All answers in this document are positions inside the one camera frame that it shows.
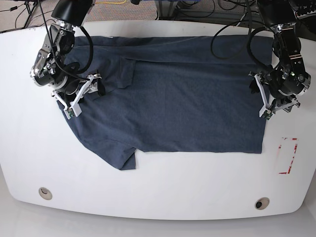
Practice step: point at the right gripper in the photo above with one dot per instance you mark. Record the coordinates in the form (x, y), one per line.
(71, 85)

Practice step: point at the aluminium frame stand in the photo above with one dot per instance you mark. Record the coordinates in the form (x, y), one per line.
(165, 8)

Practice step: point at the table cable grommet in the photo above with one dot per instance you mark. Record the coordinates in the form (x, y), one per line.
(262, 203)
(45, 193)

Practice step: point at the black tripod leg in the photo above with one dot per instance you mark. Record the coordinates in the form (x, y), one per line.
(30, 6)

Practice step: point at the right table cable grommet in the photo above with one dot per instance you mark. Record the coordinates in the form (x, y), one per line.
(262, 203)

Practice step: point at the red tape rectangle marking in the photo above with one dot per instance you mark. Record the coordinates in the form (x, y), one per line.
(286, 154)

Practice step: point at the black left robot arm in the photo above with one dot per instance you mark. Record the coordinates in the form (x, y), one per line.
(289, 79)

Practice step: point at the dark blue t-shirt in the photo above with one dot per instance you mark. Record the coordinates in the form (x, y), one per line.
(168, 95)

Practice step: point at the left table cable grommet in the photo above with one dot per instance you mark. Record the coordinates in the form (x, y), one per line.
(45, 193)

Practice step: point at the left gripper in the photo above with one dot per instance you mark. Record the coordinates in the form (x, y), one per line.
(275, 83)

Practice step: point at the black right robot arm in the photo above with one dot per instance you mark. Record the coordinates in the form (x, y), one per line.
(49, 67)

